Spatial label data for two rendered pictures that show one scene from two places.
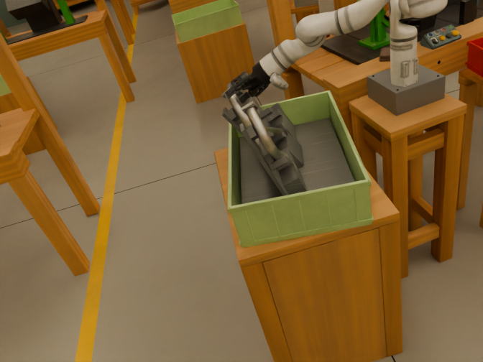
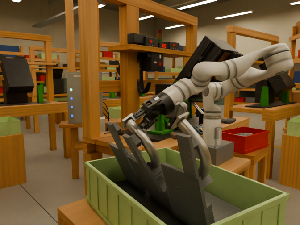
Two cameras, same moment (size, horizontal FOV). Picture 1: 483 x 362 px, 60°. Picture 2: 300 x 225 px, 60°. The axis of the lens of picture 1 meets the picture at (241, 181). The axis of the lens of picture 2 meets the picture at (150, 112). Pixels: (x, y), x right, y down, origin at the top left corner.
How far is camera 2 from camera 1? 0.88 m
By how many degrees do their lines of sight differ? 47
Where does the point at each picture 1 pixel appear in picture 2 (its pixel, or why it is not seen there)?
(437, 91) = (231, 152)
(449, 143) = not seen: hidden behind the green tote
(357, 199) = (279, 215)
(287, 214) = not seen: outside the picture
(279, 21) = (91, 111)
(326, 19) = (218, 64)
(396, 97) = (216, 151)
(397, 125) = not seen: hidden behind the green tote
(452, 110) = (246, 163)
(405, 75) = (217, 137)
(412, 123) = (232, 169)
